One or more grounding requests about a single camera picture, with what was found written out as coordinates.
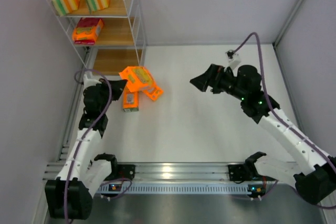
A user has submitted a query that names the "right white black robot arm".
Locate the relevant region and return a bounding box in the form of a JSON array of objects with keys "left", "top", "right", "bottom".
[{"left": 190, "top": 64, "right": 335, "bottom": 205}]

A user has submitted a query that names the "pink sponge orange box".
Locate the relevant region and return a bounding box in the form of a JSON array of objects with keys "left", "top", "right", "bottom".
[{"left": 72, "top": 17, "right": 104, "bottom": 46}]

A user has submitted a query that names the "aluminium mounting rail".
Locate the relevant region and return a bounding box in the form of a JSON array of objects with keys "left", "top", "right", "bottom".
[{"left": 43, "top": 162, "right": 297, "bottom": 182}]

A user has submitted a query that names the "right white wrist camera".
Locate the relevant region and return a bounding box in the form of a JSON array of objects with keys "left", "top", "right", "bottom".
[{"left": 226, "top": 50, "right": 241, "bottom": 70}]

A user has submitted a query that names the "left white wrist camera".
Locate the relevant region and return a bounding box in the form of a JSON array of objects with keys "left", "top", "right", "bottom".
[{"left": 82, "top": 73, "right": 101, "bottom": 88}]

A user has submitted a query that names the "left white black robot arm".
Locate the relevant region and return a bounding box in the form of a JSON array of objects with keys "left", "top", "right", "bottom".
[{"left": 45, "top": 78, "right": 127, "bottom": 223}]

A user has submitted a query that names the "slim orange sponge box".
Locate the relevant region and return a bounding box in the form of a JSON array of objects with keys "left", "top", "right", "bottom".
[{"left": 122, "top": 88, "right": 139, "bottom": 112}]

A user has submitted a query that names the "white wire wooden shelf unit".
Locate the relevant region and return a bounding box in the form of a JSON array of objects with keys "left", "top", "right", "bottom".
[{"left": 47, "top": 0, "right": 146, "bottom": 75}]

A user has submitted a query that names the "grey slotted cable duct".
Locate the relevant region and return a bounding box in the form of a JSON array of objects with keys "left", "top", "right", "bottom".
[{"left": 97, "top": 183, "right": 265, "bottom": 195}]

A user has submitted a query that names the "orange box with barcode label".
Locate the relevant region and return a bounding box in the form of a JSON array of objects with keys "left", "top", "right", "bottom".
[{"left": 142, "top": 86, "right": 164, "bottom": 101}]

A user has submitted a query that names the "yellow smiley sponge orange box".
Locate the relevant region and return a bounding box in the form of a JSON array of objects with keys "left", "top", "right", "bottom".
[{"left": 119, "top": 66, "right": 155, "bottom": 92}]

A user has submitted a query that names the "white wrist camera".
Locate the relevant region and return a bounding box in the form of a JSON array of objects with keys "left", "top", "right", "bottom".
[
  {"left": 82, "top": 73, "right": 101, "bottom": 88},
  {"left": 226, "top": 50, "right": 241, "bottom": 70}
]

